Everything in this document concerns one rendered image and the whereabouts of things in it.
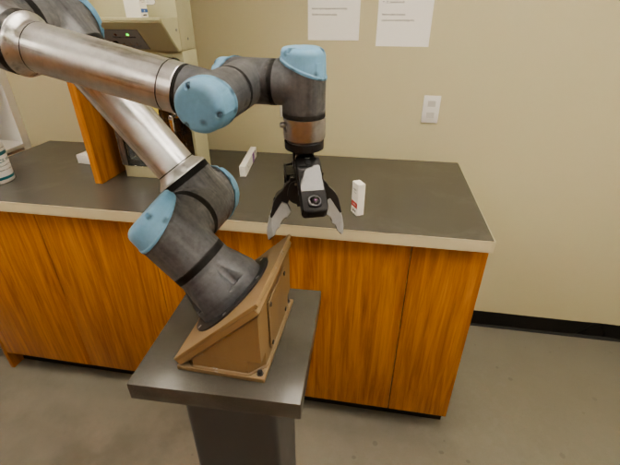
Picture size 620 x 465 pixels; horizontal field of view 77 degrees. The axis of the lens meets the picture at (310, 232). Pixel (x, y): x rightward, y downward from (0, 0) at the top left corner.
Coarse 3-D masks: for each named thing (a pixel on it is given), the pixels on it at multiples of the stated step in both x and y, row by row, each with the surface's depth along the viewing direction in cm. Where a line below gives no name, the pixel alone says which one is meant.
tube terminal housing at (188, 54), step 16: (96, 0) 130; (112, 0) 129; (160, 0) 126; (176, 0) 127; (112, 16) 131; (160, 16) 129; (176, 16) 128; (192, 32) 139; (192, 48) 140; (192, 64) 140; (208, 144) 159; (208, 160) 161; (144, 176) 159
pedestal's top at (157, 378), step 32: (192, 320) 86; (288, 320) 86; (160, 352) 78; (288, 352) 78; (128, 384) 71; (160, 384) 71; (192, 384) 71; (224, 384) 71; (256, 384) 71; (288, 384) 71; (288, 416) 69
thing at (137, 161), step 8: (160, 112) 143; (168, 112) 143; (168, 120) 144; (176, 120) 144; (176, 128) 145; (184, 128) 145; (184, 136) 146; (184, 144) 148; (192, 144) 147; (128, 152) 154; (192, 152) 149; (128, 160) 156; (136, 160) 155
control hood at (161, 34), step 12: (108, 24) 122; (120, 24) 122; (132, 24) 121; (144, 24) 120; (156, 24) 120; (168, 24) 123; (144, 36) 126; (156, 36) 125; (168, 36) 124; (156, 48) 130; (168, 48) 130; (180, 48) 131
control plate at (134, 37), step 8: (104, 32) 126; (112, 32) 126; (120, 32) 125; (128, 32) 125; (136, 32) 124; (112, 40) 129; (120, 40) 128; (128, 40) 128; (136, 40) 128; (136, 48) 131; (144, 48) 131
